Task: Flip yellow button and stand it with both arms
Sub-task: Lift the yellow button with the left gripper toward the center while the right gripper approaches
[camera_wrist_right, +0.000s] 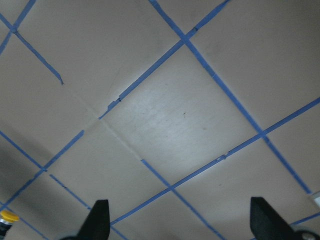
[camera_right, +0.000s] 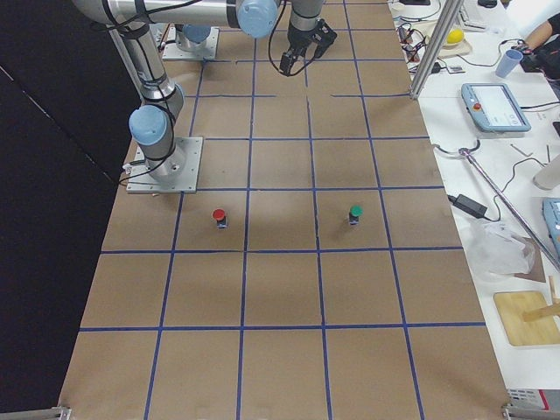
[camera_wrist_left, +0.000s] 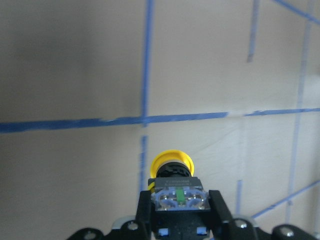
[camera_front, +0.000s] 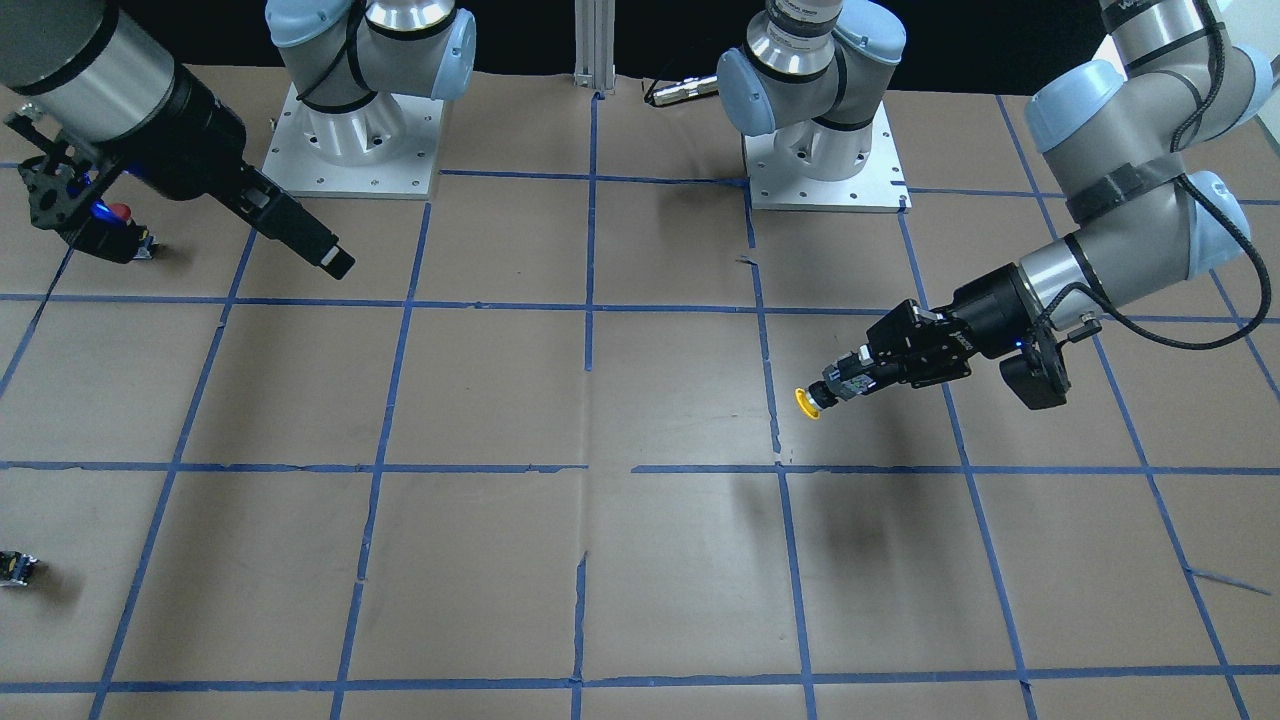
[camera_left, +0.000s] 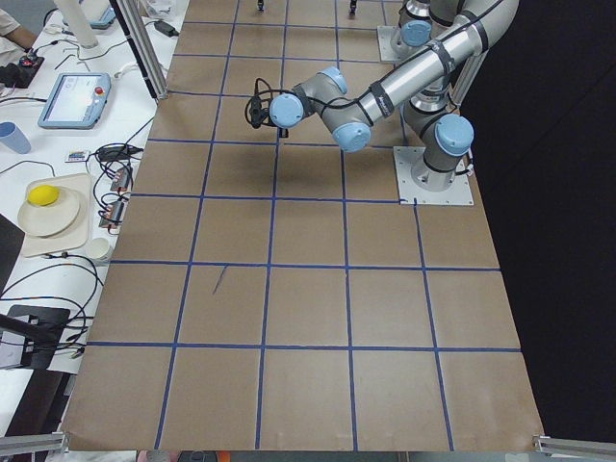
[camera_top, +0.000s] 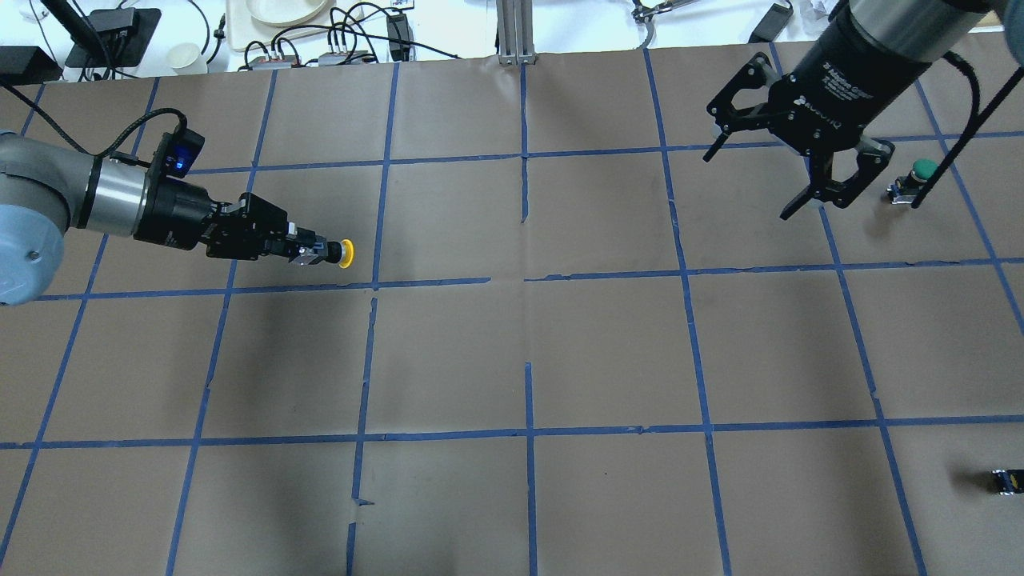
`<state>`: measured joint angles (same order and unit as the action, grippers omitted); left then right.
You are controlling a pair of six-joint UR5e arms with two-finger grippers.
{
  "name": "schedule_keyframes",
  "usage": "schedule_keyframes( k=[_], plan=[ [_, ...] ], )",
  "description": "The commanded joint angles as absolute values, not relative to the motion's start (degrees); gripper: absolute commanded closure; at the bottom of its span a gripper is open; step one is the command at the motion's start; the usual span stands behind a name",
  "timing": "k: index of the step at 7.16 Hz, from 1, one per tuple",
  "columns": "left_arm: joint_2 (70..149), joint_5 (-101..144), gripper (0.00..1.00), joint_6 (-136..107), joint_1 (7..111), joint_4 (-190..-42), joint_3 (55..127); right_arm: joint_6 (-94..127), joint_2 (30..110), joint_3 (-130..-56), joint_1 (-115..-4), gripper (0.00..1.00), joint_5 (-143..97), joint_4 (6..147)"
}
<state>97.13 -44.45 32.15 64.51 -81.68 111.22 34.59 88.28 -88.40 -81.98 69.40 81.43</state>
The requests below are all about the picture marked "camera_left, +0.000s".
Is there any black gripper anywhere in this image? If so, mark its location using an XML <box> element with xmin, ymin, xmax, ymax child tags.
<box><xmin>247</xmin><ymin>95</ymin><xmax>289</xmax><ymax>139</ymax></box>

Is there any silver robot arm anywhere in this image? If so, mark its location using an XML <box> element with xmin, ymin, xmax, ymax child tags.
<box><xmin>244</xmin><ymin>0</ymin><xmax>519</xmax><ymax>192</ymax></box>
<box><xmin>390</xmin><ymin>0</ymin><xmax>462</xmax><ymax>57</ymax></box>

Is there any black power adapter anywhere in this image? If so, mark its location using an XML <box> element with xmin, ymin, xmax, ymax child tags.
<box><xmin>153</xmin><ymin>20</ymin><xmax>179</xmax><ymax>38</ymax></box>

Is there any small circuit board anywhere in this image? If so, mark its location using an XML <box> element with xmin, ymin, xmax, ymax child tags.
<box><xmin>98</xmin><ymin>199</ymin><xmax>128</xmax><ymax>230</ymax></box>
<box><xmin>110</xmin><ymin>165</ymin><xmax>133</xmax><ymax>193</ymax></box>

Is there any blue teach pendant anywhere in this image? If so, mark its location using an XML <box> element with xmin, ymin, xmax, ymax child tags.
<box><xmin>81</xmin><ymin>0</ymin><xmax>116</xmax><ymax>30</ymax></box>
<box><xmin>38</xmin><ymin>72</ymin><xmax>112</xmax><ymax>130</ymax></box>

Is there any small colourful card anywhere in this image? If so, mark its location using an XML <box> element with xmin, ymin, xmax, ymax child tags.
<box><xmin>64</xmin><ymin>150</ymin><xmax>90</xmax><ymax>164</ymax></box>

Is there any white paper cup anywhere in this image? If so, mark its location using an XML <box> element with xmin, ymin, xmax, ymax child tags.
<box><xmin>85</xmin><ymin>238</ymin><xmax>114</xmax><ymax>266</ymax></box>

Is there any white cylinder tube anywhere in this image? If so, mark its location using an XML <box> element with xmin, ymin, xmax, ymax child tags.
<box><xmin>54</xmin><ymin>0</ymin><xmax>98</xmax><ymax>49</ymax></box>

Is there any beige tray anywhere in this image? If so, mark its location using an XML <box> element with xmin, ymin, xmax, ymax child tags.
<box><xmin>17</xmin><ymin>173</ymin><xmax>91</xmax><ymax>257</ymax></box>

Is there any yellow lemon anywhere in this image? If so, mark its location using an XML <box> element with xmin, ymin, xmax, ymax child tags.
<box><xmin>27</xmin><ymin>184</ymin><xmax>60</xmax><ymax>207</ymax></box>

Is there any beige plate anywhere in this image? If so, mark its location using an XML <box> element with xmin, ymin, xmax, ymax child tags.
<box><xmin>17</xmin><ymin>188</ymin><xmax>80</xmax><ymax>237</ymax></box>

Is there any black joystick controller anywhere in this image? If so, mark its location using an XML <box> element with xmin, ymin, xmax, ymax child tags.
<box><xmin>0</xmin><ymin>54</ymin><xmax>44</xmax><ymax>89</ymax></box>

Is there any light blue cup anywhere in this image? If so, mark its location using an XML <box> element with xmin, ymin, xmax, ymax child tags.
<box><xmin>0</xmin><ymin>121</ymin><xmax>32</xmax><ymax>154</ymax></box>

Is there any black box device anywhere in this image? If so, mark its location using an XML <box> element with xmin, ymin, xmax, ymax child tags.
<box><xmin>1</xmin><ymin>304</ymin><xmax>70</xmax><ymax>370</ymax></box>

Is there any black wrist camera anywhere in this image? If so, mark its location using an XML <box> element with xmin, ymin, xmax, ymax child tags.
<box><xmin>248</xmin><ymin>95</ymin><xmax>269</xmax><ymax>126</ymax></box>

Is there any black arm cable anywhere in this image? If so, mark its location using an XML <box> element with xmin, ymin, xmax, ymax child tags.
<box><xmin>252</xmin><ymin>77</ymin><xmax>295</xmax><ymax>105</ymax></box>

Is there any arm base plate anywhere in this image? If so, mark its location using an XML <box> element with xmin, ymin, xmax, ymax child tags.
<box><xmin>394</xmin><ymin>146</ymin><xmax>475</xmax><ymax>206</ymax></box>
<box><xmin>376</xmin><ymin>25</ymin><xmax>409</xmax><ymax>64</ymax></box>

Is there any aluminium frame post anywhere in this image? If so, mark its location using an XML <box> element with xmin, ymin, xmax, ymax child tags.
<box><xmin>110</xmin><ymin>0</ymin><xmax>167</xmax><ymax>101</ymax></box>

